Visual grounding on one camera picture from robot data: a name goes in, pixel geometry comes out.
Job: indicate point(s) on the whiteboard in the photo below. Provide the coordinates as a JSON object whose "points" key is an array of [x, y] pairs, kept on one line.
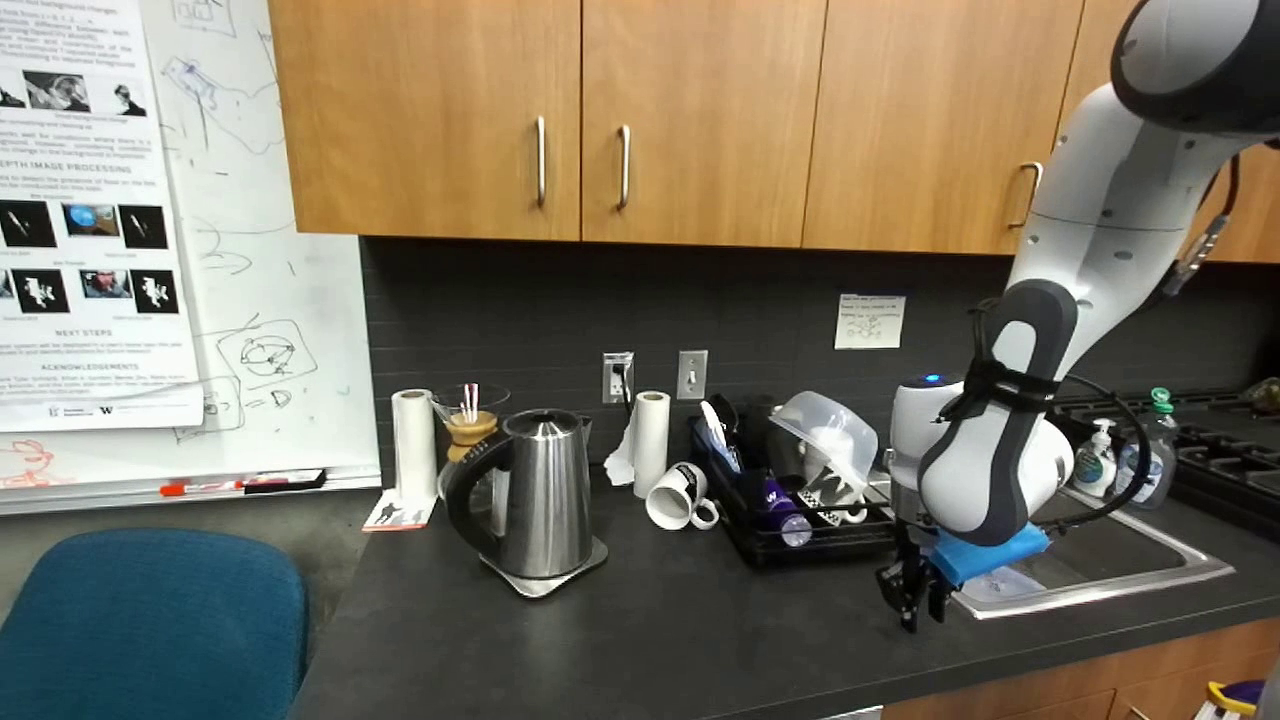
{"points": [[293, 265]]}

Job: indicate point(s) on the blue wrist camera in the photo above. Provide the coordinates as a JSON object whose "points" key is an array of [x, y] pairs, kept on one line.
{"points": [[995, 553]]}

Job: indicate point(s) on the wall power outlet plate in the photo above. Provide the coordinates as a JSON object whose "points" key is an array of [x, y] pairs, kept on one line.
{"points": [[619, 377]]}

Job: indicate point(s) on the dish soap bottle green cap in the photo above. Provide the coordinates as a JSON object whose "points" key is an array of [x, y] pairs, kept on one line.
{"points": [[1148, 461]]}

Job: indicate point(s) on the slim white paper towel roll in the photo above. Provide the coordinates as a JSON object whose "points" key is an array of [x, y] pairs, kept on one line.
{"points": [[413, 447]]}

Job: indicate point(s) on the white pump soap dispenser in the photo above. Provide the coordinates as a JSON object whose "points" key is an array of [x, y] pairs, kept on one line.
{"points": [[1099, 461]]}

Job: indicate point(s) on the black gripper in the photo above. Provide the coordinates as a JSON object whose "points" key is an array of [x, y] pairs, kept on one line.
{"points": [[915, 564]]}

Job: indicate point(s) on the clear plastic food container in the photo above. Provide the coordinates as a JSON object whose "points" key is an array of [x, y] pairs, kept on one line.
{"points": [[826, 435]]}

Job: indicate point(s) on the stainless steel electric kettle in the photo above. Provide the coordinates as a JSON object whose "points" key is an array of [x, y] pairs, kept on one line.
{"points": [[543, 492]]}

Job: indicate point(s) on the glass carafe wooden collar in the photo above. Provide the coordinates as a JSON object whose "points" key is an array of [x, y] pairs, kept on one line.
{"points": [[469, 428]]}

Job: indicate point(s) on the white funnel shaped cup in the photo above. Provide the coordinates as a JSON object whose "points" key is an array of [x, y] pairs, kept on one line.
{"points": [[843, 505]]}

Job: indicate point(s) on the research poster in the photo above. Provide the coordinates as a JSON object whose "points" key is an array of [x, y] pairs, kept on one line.
{"points": [[80, 307]]}

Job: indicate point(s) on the red whiteboard marker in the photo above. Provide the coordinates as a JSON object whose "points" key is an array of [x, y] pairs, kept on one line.
{"points": [[200, 489]]}

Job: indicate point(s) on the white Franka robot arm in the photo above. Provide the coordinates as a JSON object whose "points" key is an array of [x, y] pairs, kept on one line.
{"points": [[1106, 225]]}

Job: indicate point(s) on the black gas stove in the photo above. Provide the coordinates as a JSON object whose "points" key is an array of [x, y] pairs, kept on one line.
{"points": [[1226, 452]]}

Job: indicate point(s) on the blue dish brush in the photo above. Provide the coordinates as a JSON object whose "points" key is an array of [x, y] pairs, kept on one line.
{"points": [[713, 442]]}

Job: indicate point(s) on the wooden base cabinet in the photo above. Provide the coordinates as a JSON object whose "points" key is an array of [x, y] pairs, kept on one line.
{"points": [[1066, 680]]}

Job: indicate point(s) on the white ceramic mug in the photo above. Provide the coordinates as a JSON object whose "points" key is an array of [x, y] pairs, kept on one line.
{"points": [[678, 498]]}

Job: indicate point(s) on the white paper note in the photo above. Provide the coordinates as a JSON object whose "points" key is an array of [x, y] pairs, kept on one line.
{"points": [[870, 322]]}

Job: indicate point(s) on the wall light switch plate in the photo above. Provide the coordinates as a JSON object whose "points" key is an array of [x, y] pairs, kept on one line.
{"points": [[695, 374]]}

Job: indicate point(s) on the yellow blue clamp tool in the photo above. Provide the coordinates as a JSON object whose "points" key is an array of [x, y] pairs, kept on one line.
{"points": [[1235, 703]]}

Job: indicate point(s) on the black whiteboard marker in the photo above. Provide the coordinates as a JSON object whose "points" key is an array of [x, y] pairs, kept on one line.
{"points": [[282, 479]]}

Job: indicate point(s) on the wooden cabinet door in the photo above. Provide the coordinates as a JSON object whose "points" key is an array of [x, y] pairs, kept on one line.
{"points": [[426, 123], [706, 123], [1252, 222], [920, 107]]}

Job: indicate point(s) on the stainless steel sink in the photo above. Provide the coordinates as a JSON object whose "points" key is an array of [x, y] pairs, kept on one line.
{"points": [[1144, 553]]}

